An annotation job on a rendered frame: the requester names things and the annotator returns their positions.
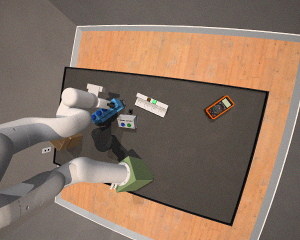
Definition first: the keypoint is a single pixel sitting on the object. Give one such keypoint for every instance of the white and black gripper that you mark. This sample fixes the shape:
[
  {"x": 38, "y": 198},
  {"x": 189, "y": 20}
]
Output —
[{"x": 104, "y": 104}]

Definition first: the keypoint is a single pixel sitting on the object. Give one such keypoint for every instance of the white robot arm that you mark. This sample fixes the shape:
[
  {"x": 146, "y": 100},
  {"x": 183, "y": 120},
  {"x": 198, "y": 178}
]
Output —
[{"x": 17, "y": 135}]

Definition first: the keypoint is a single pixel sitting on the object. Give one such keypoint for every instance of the orange digital multimeter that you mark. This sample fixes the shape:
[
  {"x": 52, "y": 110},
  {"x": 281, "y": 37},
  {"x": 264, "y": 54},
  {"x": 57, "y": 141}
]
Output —
[{"x": 219, "y": 107}]

